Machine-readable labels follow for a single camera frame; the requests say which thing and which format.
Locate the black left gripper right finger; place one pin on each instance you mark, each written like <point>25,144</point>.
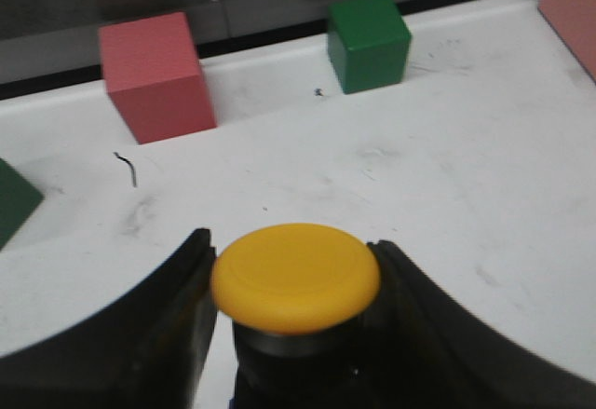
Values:
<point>430,352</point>

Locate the green cube near bin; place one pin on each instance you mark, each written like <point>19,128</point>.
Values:
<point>368,44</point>

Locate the yellow push button switch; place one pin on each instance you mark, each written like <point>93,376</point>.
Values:
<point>296,295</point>

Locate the pink plastic bin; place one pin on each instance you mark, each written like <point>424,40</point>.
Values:
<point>574,23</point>

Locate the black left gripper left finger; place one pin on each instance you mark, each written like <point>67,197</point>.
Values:
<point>145,350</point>

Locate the pink cube by counter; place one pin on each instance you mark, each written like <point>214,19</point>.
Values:
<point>153,77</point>

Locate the green cube on left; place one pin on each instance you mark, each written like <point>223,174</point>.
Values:
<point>19,199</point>

